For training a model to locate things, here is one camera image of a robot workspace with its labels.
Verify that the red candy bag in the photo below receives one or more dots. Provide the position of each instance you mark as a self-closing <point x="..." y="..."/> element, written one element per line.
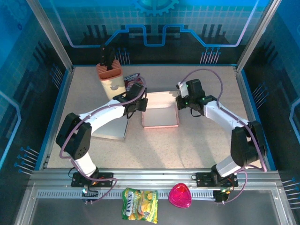
<point x="131" y="79"/>

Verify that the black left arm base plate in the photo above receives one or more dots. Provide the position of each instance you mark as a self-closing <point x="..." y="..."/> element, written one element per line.
<point x="106" y="179"/>

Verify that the aluminium front rail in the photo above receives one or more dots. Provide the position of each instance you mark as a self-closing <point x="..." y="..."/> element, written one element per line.
<point x="152" y="178"/>

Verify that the yellow green candy bag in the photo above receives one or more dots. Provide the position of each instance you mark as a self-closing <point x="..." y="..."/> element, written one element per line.
<point x="140" y="205"/>

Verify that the aluminium frame post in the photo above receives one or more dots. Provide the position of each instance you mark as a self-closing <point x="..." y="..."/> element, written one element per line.
<point x="254" y="39"/>
<point x="51" y="39"/>

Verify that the beige knife block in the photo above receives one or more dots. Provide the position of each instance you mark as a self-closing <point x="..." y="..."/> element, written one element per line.
<point x="112" y="80"/>

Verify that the black controller board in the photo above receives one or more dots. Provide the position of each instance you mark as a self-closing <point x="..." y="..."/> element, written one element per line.
<point x="219" y="195"/>
<point x="90" y="193"/>

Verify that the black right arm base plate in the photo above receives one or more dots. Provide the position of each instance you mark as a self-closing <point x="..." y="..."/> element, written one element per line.
<point x="202" y="179"/>

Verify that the white paper box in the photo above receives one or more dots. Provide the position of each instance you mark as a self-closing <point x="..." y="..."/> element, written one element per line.
<point x="112" y="130"/>

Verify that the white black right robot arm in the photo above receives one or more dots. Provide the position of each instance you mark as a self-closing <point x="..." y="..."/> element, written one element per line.
<point x="243" y="145"/>

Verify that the pink triangular plastic container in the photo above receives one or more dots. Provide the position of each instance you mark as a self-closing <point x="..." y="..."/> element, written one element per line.
<point x="180" y="195"/>

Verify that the pink paper box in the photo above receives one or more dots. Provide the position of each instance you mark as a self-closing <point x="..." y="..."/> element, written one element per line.
<point x="160" y="117"/>

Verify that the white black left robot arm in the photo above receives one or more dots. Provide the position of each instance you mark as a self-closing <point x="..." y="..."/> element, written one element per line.
<point x="103" y="114"/>

